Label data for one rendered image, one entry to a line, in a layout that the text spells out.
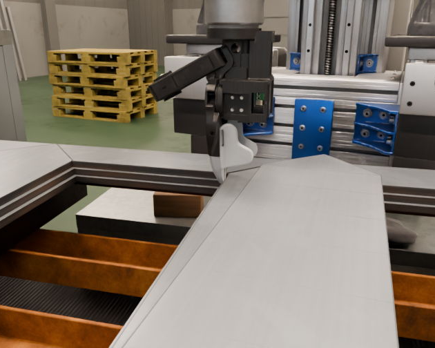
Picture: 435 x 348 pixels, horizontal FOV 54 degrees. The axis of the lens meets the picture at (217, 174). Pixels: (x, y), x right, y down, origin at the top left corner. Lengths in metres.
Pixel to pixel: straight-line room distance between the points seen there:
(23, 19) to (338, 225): 10.49
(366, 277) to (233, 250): 0.12
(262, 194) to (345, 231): 0.13
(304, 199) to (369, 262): 0.16
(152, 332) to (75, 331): 0.25
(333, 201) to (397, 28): 0.93
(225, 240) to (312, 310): 0.13
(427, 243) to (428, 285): 0.21
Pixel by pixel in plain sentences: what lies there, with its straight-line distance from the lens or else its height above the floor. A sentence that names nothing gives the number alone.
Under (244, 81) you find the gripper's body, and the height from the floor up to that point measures 0.99.
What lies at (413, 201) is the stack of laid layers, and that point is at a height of 0.83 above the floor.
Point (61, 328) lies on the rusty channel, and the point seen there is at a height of 0.71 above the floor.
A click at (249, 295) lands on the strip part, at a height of 0.85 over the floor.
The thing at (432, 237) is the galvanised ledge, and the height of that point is 0.68.
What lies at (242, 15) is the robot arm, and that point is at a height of 1.07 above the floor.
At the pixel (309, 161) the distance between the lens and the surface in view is 0.71.
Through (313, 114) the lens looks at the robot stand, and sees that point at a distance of 0.99.
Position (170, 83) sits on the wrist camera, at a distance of 0.58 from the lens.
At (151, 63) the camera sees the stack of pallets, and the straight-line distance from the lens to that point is 5.57.
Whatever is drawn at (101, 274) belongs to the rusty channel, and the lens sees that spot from 0.67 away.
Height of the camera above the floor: 1.05
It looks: 19 degrees down
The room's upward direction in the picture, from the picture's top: straight up
